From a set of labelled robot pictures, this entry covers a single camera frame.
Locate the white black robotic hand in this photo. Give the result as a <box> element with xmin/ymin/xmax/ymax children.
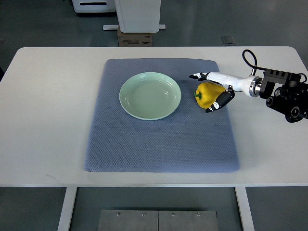
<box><xmin>189</xmin><ymin>72</ymin><xmax>254</xmax><ymax>113</ymax></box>

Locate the yellow bell pepper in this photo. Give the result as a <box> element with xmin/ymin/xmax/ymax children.
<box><xmin>194</xmin><ymin>82</ymin><xmax>226</xmax><ymax>109</ymax></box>

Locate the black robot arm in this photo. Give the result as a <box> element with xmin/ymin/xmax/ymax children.
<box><xmin>242</xmin><ymin>49</ymin><xmax>308</xmax><ymax>123</ymax></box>

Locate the small grey floor plate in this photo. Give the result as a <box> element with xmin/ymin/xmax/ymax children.
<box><xmin>221</xmin><ymin>36</ymin><xmax>235</xmax><ymax>45</ymax></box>

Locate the light green plate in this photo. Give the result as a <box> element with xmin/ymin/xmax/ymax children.
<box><xmin>119</xmin><ymin>72</ymin><xmax>181</xmax><ymax>120</ymax></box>

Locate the blue-grey textured mat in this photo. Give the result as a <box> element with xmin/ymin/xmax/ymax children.
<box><xmin>84</xmin><ymin>58</ymin><xmax>240</xmax><ymax>173</ymax></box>

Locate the cardboard box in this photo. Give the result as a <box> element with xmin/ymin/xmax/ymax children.
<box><xmin>117</xmin><ymin>28</ymin><xmax>152</xmax><ymax>47</ymax></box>

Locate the white cabinet with slot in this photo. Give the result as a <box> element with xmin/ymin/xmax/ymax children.
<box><xmin>72</xmin><ymin>0</ymin><xmax>116</xmax><ymax>13</ymax></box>

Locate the white table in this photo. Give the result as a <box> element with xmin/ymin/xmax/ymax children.
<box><xmin>0</xmin><ymin>47</ymin><xmax>308</xmax><ymax>231</ymax></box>

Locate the white pedestal machine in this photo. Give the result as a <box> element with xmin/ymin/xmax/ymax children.
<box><xmin>103</xmin><ymin>0</ymin><xmax>166</xmax><ymax>34</ymax></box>

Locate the grey metal base plate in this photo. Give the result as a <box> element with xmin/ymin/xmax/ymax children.
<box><xmin>98</xmin><ymin>210</ymin><xmax>218</xmax><ymax>231</ymax></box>

